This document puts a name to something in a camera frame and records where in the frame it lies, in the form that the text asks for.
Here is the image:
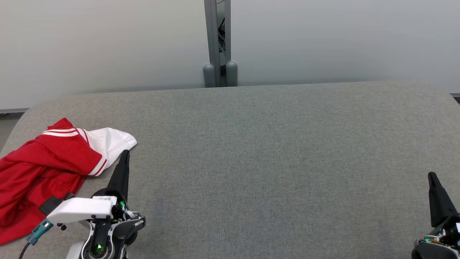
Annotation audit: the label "red shorts white stripe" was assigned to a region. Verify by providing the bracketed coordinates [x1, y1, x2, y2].
[0, 169, 86, 246]

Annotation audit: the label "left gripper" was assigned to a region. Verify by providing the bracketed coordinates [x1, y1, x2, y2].
[47, 150, 130, 225]

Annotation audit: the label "grey cylinder post foot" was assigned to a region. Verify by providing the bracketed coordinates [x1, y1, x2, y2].
[226, 62, 238, 87]
[203, 64, 216, 88]

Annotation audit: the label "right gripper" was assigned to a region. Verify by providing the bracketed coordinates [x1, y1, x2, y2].
[428, 172, 460, 247]

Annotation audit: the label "red white sports shirt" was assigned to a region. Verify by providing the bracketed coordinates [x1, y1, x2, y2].
[0, 118, 137, 202]

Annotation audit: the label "black cables inside post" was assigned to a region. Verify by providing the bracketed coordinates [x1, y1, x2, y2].
[217, 16, 227, 56]

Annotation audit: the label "left camera cable teal plug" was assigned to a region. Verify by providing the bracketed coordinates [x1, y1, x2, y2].
[18, 219, 54, 259]

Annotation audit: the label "grey metal partition post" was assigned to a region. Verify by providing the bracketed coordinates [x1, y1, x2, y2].
[204, 0, 231, 88]

